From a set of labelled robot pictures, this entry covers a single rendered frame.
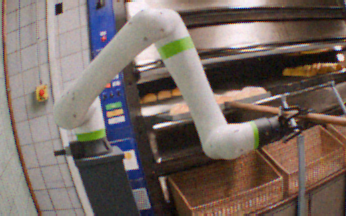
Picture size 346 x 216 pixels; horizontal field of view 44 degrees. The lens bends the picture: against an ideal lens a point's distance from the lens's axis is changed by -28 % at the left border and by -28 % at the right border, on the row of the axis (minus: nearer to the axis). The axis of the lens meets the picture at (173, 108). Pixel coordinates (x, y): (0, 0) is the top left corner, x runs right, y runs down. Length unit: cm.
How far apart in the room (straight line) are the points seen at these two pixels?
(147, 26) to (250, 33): 167
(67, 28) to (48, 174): 90
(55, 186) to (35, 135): 34
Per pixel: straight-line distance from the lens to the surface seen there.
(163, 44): 178
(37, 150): 302
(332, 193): 305
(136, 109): 304
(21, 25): 303
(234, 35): 318
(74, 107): 174
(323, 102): 350
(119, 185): 192
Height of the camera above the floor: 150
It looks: 6 degrees down
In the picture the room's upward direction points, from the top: 12 degrees counter-clockwise
